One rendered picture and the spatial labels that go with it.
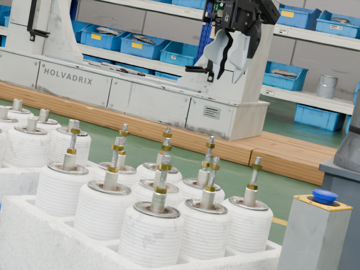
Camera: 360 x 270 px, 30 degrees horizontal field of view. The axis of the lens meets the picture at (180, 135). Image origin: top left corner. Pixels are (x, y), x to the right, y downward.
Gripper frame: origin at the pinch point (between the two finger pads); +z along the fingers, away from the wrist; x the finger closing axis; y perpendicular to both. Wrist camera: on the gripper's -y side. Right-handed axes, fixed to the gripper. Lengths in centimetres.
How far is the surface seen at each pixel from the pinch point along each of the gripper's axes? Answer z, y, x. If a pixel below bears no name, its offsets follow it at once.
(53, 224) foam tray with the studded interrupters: 29.4, 30.9, -6.8
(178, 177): 22.6, -0.8, -7.5
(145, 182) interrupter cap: 21.7, 13.7, -3.3
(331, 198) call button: 14.5, 8.1, 30.0
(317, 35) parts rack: -27, -405, -205
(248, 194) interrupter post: 20.0, 2.6, 11.6
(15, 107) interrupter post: 22, -3, -66
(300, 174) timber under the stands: 45, -165, -66
